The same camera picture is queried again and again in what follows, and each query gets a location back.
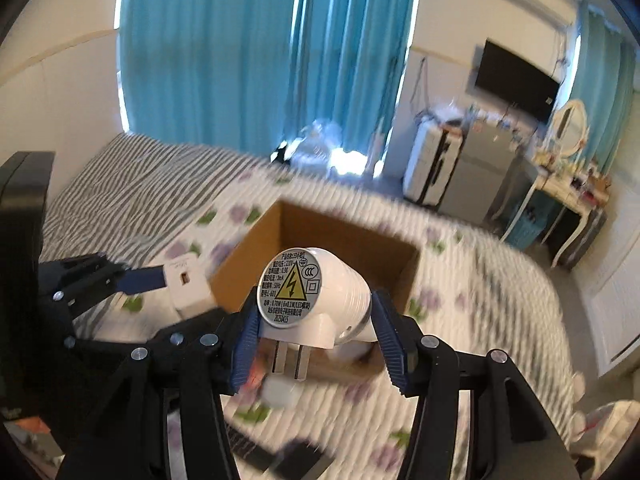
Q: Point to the clear plastic bag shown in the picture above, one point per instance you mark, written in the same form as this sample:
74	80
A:
330	150

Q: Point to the white vanity table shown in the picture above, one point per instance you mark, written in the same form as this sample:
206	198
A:
565	185

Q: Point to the grey mini fridge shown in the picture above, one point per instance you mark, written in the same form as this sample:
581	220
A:
482	175

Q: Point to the white plug-in night light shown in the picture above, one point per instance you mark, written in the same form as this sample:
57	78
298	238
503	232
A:
320	300

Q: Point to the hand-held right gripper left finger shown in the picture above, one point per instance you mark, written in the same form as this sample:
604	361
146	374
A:
244	350

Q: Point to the white usb charger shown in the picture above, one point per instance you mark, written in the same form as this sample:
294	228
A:
189	285

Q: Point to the flat black device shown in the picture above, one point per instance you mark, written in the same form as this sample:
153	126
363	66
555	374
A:
247	445

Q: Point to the white suitcase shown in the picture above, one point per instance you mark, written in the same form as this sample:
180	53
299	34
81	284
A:
430	165

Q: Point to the oval white vanity mirror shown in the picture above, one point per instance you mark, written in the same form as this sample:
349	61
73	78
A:
567	127

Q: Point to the black wall television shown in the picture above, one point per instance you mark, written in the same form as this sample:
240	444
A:
517	80

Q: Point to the brown cardboard box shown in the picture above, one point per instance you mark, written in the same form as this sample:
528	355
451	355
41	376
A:
350	240

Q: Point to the blue storage box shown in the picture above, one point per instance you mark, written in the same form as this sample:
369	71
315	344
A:
525	225

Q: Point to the black rectangular case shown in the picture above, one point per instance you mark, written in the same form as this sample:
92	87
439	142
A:
302	460

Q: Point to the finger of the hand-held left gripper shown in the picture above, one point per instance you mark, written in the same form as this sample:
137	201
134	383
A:
142	280

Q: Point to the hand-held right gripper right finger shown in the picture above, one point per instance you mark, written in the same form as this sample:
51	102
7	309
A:
391	347

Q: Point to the grey striped bed sheet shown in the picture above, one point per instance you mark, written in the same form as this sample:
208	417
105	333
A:
135	175

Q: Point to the wide blue window curtain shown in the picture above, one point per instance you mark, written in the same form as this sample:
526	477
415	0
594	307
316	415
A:
205	55
350	45

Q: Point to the narrow blue curtain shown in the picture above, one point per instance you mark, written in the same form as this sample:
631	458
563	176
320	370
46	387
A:
600	65

